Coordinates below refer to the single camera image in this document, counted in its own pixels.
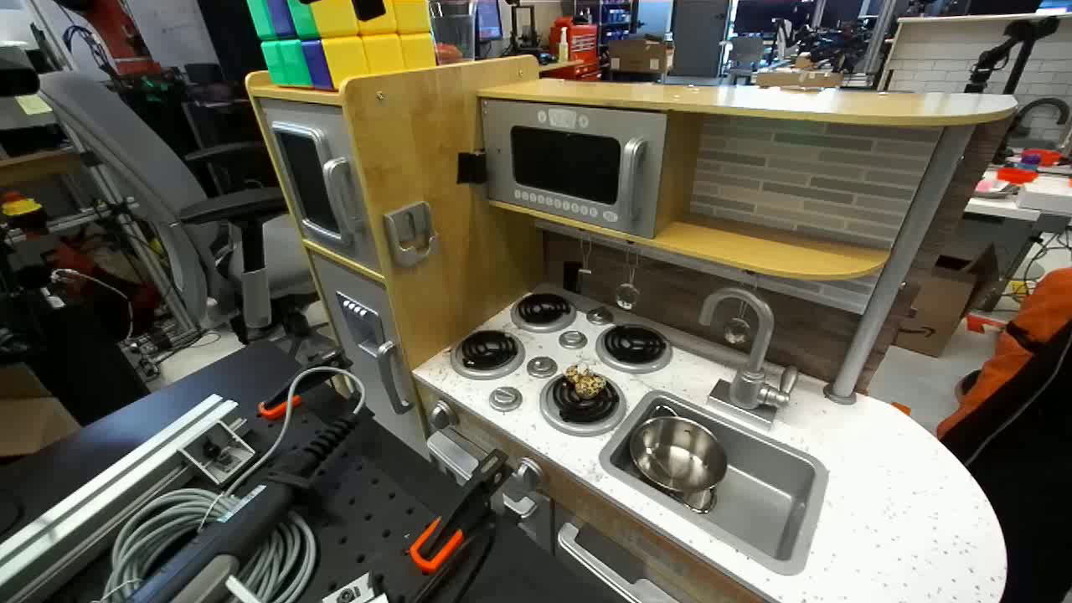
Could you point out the brown spotted plush toy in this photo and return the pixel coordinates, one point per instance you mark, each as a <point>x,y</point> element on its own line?
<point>586,385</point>

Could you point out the small silver stove disc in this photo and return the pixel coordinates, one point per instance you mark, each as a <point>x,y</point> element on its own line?
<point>503,397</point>
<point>540,366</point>
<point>576,341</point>
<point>602,315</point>

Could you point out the silver steel pot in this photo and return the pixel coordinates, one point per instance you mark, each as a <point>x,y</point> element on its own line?
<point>678,458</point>

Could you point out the grey toy sink basin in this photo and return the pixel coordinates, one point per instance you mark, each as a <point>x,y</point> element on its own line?
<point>772,490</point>

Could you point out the black coil toy burner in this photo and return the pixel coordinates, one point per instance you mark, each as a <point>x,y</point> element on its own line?
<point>564,407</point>
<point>543,311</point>
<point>486,353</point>
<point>634,348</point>

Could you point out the hanging black utensil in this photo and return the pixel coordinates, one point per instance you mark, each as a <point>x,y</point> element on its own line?
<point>582,273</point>

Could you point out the toy microwave silver door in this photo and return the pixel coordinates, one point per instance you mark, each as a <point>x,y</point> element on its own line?
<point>572,164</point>

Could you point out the silver toy oven knob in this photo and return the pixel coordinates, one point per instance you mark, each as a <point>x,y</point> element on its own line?
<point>525,476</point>
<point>439,416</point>

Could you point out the small black box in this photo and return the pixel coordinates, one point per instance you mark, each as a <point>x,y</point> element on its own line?
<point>472,168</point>

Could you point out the silver toy lower cabinet door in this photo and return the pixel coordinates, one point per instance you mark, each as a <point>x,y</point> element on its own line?
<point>369,336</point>

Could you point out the wooden toy play kitchen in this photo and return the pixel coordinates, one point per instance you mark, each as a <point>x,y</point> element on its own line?
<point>437,157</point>

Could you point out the silver toy faucet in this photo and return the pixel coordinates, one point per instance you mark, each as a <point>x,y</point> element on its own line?
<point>756,381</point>

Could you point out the orange black bar clamp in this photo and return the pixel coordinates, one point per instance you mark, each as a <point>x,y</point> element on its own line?
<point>319,442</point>
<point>446,538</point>

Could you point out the silver windowed toy oven door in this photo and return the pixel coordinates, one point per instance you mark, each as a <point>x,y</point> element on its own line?
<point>306,180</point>

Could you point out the large multicolour puzzle cube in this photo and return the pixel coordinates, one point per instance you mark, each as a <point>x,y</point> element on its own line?
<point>369,45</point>

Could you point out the brown cardboard box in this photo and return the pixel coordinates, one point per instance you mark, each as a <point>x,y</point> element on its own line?
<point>938,304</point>

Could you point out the grey office chair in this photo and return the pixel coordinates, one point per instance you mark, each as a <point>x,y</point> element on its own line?
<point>147,168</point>

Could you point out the white board panel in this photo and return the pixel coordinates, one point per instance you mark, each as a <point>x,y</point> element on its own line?
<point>938,54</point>

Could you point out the orange black jacket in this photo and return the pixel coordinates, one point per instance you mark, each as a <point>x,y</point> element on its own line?
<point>1022,369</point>

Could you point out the silver latch bracket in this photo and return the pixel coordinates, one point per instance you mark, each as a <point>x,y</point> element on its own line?
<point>410,235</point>

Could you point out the silver bracket with black knob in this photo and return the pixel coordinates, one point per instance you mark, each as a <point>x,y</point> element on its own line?
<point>219,449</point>

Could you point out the silver support post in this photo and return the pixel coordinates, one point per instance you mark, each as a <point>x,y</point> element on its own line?
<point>894,270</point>

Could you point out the aluminium extrusion rail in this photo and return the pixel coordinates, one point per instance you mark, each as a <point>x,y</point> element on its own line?
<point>102,482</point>

